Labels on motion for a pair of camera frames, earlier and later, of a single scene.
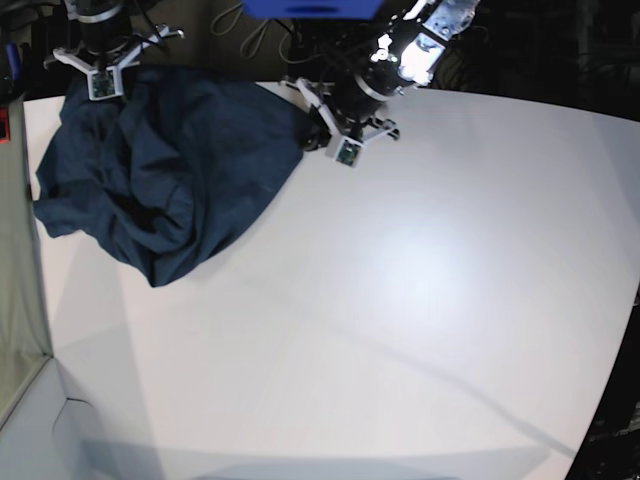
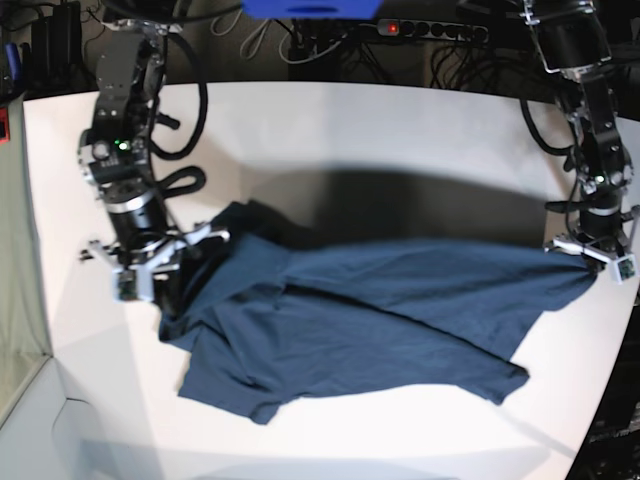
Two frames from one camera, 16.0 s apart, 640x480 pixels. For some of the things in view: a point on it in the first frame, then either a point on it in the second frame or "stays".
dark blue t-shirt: [159, 173] → [266, 315]
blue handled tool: [14, 60] stays
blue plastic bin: [313, 9] stays
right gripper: [347, 110] → [605, 236]
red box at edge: [5, 135] stays
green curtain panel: [23, 340] stays
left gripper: [106, 45] → [145, 244]
